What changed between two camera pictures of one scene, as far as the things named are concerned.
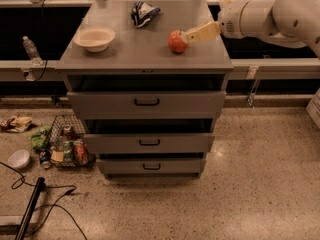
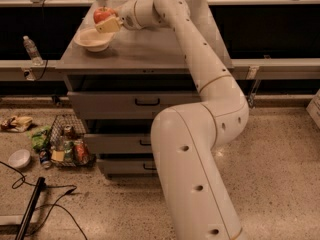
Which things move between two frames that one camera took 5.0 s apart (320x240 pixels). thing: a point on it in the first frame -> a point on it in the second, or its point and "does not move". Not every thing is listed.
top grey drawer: x=147 y=105 does not move
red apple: x=177 y=42 -> x=102 y=14
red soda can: x=82 y=152 does not move
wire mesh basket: x=68 y=142 does not move
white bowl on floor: x=19 y=159 does not move
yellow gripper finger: x=206 y=32 -> x=109 y=25
